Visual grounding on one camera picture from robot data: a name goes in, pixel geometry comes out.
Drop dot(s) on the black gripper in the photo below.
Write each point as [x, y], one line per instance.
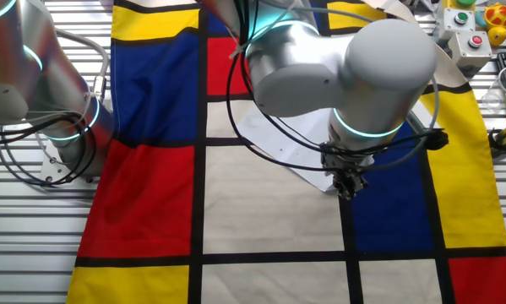
[345, 166]

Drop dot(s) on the white paper sheet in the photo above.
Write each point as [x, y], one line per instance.
[286, 139]

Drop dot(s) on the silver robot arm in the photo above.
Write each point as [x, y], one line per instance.
[341, 72]

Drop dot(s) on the colour block tablecloth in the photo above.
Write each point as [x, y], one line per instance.
[269, 202]

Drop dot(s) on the clear plastic cup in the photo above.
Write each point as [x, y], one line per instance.
[495, 97]

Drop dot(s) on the grey box red button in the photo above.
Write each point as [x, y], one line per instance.
[472, 48]

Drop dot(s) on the grey box green button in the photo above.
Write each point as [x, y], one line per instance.
[457, 23]

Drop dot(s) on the yellow box green button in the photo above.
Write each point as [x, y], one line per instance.
[459, 3]

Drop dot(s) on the orange yellow toy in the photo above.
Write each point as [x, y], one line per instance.
[498, 16]

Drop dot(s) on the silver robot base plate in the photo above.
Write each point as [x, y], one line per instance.
[54, 169]

